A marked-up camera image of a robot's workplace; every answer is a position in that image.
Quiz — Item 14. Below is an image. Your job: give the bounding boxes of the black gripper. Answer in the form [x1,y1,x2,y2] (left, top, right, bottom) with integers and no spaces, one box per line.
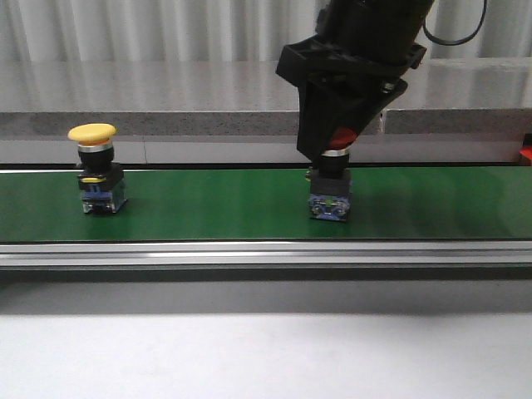
[276,0,433,161]

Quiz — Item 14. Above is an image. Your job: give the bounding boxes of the red mushroom push button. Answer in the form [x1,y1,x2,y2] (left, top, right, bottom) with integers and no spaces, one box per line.
[306,127,357,222]

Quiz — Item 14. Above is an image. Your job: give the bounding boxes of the yellow mushroom push button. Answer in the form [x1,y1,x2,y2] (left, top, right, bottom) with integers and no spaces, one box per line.
[67,123,127,214]

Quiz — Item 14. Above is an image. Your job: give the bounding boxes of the red plastic tray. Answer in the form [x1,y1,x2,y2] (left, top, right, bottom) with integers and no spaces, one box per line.
[519,145,532,166]

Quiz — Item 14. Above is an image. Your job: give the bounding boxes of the grey speckled stone slab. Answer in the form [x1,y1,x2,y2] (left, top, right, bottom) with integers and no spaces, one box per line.
[0,61,384,137]

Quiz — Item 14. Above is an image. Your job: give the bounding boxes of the green conveyor belt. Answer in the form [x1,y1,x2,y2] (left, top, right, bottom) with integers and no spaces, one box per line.
[1,166,531,242]

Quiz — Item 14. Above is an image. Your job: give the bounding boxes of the white pleated curtain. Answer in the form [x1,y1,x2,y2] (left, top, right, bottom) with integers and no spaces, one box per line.
[1,1,531,62]

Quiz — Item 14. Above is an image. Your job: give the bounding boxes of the white panel under slabs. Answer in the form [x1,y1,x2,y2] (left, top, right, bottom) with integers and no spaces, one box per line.
[1,133,524,165]

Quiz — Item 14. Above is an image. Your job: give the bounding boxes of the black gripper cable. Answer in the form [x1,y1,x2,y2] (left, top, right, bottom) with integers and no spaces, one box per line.
[421,0,489,47]

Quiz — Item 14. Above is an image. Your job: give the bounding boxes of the aluminium conveyor side rail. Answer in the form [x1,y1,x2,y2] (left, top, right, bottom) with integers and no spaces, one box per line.
[1,240,531,271]

